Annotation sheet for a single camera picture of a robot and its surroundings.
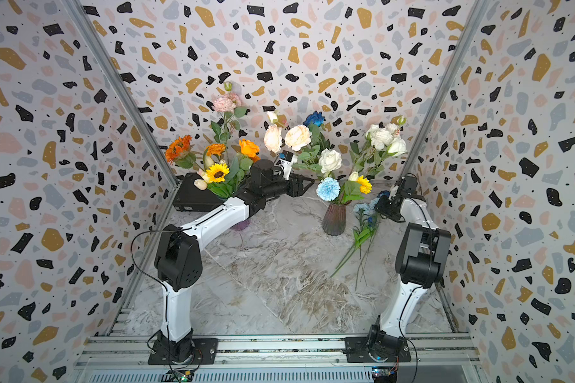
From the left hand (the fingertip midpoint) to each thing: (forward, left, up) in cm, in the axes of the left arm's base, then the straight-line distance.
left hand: (313, 178), depth 83 cm
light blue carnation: (-10, -4, +5) cm, 12 cm away
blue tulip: (-7, -19, -28) cm, 35 cm away
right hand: (+3, -29, -18) cm, 35 cm away
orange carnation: (+9, +34, +6) cm, 36 cm away
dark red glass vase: (-2, -9, -24) cm, 26 cm away
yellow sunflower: (0, +33, +3) cm, 33 cm away
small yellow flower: (-3, -18, -1) cm, 18 cm away
